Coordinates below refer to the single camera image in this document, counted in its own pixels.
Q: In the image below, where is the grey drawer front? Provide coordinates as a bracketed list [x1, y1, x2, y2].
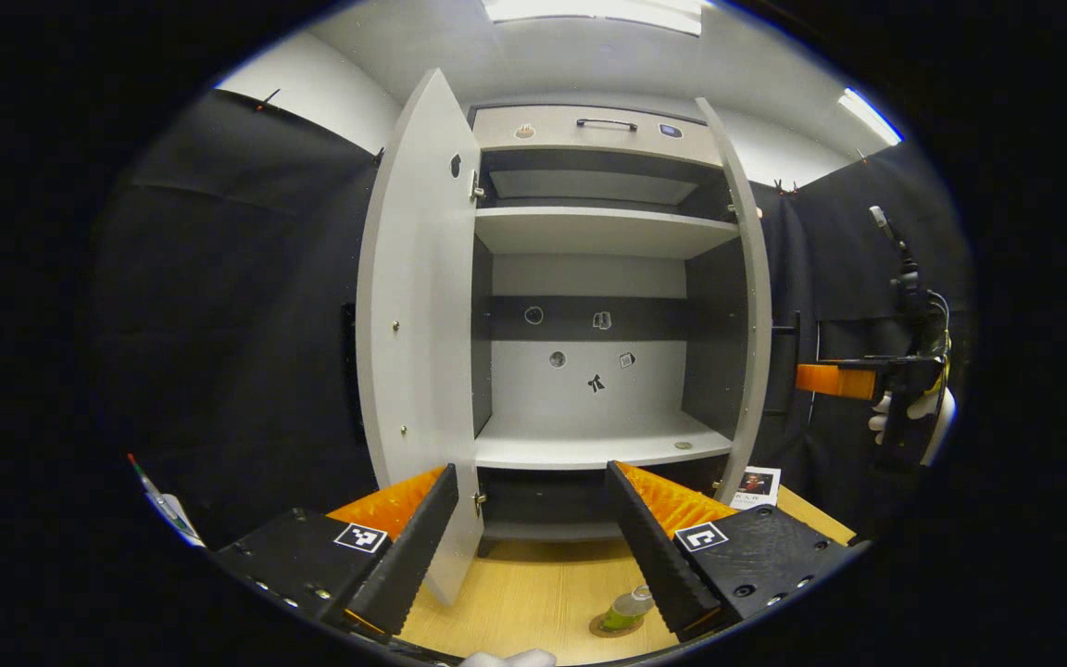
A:
[471, 104, 724, 168]

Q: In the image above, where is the small ceiling light panel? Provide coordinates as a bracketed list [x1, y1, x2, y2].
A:
[837, 88, 903, 146]

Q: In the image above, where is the black backdrop cloth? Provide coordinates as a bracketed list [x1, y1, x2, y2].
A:
[89, 90, 974, 557]

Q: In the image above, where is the large ceiling light panel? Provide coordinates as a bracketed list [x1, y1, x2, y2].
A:
[483, 0, 703, 36]

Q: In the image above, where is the grey cabinet door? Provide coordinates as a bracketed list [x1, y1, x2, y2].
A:
[696, 97, 772, 506]
[355, 68, 485, 608]

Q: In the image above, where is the green label plastic bottle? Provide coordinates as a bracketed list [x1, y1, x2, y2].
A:
[600, 584, 657, 634]

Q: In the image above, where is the white book with photo cover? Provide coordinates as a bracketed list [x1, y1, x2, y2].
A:
[731, 466, 782, 510]

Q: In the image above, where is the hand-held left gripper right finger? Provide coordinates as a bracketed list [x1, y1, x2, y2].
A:
[604, 460, 871, 642]

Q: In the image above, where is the round brown coaster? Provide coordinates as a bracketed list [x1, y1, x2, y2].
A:
[589, 611, 646, 639]

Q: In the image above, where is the grey wooden cabinet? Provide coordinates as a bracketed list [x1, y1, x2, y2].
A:
[469, 102, 747, 557]

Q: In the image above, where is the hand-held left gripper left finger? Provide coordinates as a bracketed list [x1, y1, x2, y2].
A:
[212, 464, 460, 645]

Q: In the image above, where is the white cabinet shelf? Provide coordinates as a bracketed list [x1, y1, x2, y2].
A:
[474, 412, 734, 471]
[474, 206, 740, 260]

